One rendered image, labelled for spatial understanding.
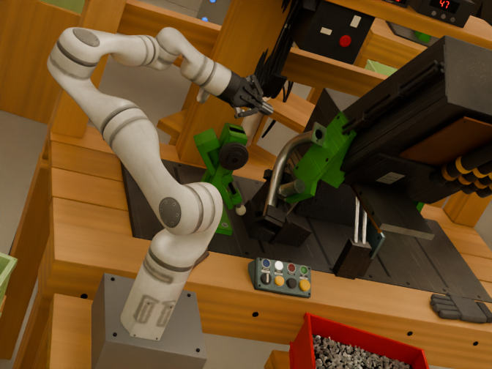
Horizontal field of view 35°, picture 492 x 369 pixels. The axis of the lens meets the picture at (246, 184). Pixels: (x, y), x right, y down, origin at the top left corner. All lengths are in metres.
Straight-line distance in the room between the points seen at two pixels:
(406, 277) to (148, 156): 1.07
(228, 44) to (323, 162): 0.44
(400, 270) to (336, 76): 0.62
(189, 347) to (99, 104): 0.51
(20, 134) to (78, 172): 1.95
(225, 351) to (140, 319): 1.65
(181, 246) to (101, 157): 0.81
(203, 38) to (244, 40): 0.14
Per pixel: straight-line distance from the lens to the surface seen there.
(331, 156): 2.04
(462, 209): 2.82
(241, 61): 2.26
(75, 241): 1.85
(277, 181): 2.14
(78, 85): 1.63
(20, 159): 3.88
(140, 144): 1.48
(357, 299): 2.09
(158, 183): 1.44
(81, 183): 2.10
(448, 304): 2.26
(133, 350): 1.57
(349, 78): 2.49
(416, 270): 2.37
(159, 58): 1.89
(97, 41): 1.65
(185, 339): 1.63
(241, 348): 3.23
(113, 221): 2.00
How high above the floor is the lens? 1.95
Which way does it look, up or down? 26 degrees down
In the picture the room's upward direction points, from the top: 24 degrees clockwise
